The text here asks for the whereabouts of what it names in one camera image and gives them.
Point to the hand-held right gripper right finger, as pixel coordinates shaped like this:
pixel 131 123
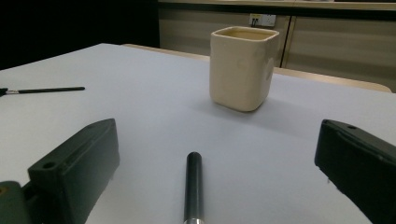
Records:
pixel 358 165

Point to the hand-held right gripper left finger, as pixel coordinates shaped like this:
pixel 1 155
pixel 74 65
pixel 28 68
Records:
pixel 77 168

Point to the beige square cup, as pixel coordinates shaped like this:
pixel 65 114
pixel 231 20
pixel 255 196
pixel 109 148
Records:
pixel 239 74

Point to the white table cover sheet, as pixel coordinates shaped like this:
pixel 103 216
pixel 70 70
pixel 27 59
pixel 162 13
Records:
pixel 149 99

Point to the white wall socket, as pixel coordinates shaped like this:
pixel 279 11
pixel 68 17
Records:
pixel 263 19

